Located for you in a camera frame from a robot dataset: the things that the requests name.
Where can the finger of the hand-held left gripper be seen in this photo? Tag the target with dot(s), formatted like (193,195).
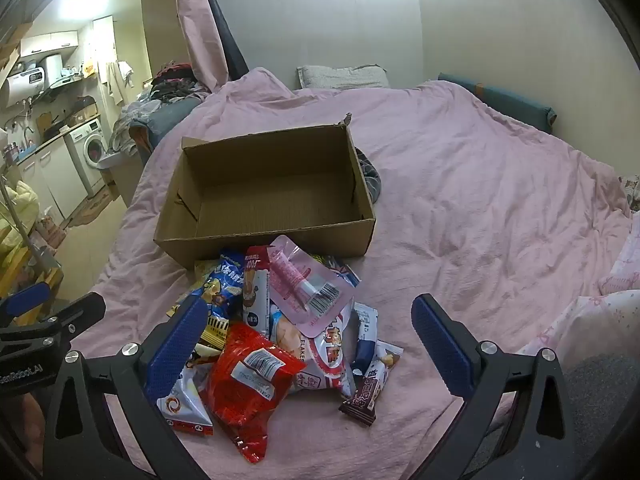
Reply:
(25,301)
(75,312)

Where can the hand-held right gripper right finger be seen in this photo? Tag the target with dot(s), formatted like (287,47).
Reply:
(442,345)

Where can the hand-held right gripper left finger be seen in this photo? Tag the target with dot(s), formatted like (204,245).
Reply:
(172,355)

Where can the red snack packet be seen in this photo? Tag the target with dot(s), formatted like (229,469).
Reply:
(240,395)

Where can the brown chocolate bar packet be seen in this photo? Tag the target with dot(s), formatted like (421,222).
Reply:
(367,395)

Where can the white and red snack bag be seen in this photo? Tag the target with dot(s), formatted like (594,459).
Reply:
(325,355)

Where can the blue and white snack packet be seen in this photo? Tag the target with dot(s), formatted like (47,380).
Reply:
(342,269)

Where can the pink snack packet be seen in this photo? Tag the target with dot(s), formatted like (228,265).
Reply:
(300,280)

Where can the brown cardboard box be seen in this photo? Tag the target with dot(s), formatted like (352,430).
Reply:
(270,210)

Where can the yellow striped snack packet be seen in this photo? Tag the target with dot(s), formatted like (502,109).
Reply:
(217,332)

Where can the white packet with orange swirl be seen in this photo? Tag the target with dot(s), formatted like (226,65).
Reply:
(185,407)

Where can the white and navy snack packet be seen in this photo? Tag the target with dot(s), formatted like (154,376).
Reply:
(365,345)

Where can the pale yellow jacket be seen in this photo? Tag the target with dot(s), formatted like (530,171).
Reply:
(17,215)

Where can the brown floor mat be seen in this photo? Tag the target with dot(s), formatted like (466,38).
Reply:
(95,202)

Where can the white kitchen cabinet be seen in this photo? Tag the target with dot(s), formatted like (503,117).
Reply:
(50,180)

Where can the pink duvet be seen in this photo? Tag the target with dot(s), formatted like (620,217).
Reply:
(475,200)

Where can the white plastic basin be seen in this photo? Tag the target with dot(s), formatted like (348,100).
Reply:
(109,161)

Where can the white washing machine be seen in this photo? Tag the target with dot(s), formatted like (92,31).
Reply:
(90,152)

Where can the pink floral pillow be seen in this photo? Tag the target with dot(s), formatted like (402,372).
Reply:
(600,310)

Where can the grey striped cloth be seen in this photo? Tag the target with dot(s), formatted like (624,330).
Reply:
(371,175)

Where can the pile of pale clothes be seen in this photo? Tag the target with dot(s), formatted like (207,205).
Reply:
(127,125)

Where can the white water heater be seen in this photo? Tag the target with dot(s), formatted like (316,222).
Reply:
(22,89)

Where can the white hanging towel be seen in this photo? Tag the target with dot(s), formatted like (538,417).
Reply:
(119,80)

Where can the teal bed cushion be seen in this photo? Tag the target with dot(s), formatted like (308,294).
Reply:
(505,102)

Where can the pile of dark clothes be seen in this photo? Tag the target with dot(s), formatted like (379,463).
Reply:
(172,80)

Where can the grey white pillow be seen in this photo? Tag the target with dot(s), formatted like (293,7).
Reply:
(342,76)

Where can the black panel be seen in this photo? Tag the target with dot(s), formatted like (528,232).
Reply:
(227,40)

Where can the hanging pink sheet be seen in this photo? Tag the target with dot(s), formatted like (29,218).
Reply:
(197,25)

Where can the yellow frame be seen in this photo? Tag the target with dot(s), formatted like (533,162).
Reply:
(37,272)

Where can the white wall cabinet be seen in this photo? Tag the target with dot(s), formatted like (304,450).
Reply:
(50,44)

